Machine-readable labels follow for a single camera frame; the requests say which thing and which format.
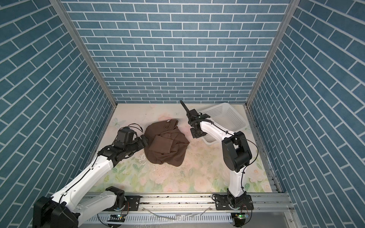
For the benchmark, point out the white perforated vent strip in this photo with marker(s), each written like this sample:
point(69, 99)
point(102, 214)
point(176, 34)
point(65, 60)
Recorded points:
point(162, 218)

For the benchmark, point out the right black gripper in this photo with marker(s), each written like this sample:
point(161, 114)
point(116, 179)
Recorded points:
point(194, 134)

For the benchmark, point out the white plastic laundry basket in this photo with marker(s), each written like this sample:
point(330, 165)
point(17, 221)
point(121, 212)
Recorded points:
point(226, 116)

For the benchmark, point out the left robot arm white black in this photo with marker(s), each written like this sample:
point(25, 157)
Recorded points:
point(64, 208)

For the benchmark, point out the brown trousers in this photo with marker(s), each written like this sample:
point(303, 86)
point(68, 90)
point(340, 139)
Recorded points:
point(166, 143)

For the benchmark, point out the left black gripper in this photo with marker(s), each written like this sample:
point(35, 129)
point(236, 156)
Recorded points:
point(140, 144)

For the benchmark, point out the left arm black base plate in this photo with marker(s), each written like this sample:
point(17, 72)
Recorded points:
point(131, 204)

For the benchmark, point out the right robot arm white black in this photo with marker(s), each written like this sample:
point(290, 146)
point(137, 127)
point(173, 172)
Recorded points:
point(235, 149)

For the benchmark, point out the aluminium mounting rail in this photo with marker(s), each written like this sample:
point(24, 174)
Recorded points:
point(199, 203)

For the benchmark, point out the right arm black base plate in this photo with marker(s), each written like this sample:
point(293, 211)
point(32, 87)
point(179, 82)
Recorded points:
point(225, 202)

